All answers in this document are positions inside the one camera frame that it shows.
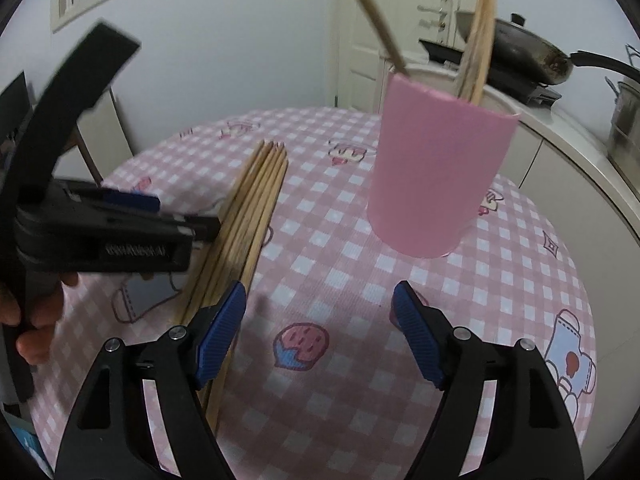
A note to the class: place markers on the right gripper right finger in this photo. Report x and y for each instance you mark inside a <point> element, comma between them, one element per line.
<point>530,434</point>

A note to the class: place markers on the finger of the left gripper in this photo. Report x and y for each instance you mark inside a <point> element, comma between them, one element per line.
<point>135,221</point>

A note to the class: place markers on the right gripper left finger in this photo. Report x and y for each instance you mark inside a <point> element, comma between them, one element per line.
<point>108,435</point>

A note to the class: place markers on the pink cup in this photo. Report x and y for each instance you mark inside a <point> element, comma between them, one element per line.
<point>437,156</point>

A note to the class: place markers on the white kitchen cabinet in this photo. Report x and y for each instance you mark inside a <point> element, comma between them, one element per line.
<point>564,171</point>

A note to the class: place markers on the person's left hand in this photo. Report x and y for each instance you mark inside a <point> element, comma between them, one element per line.
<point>34,345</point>

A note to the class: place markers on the white board leaning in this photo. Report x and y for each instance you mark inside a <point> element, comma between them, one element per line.
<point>98,144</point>

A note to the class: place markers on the pink checkered tablecloth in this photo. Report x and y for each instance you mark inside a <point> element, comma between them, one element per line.
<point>323,384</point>

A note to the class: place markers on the stainless steel steamer pot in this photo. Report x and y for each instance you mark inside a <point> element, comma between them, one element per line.
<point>623,142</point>

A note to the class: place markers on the black induction cooker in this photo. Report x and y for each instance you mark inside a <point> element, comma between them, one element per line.
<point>524,92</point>

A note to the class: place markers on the cream door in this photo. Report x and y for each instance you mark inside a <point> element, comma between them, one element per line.
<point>361,58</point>

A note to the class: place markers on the steel wok with lid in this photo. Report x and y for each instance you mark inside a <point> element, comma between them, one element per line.
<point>534,58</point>

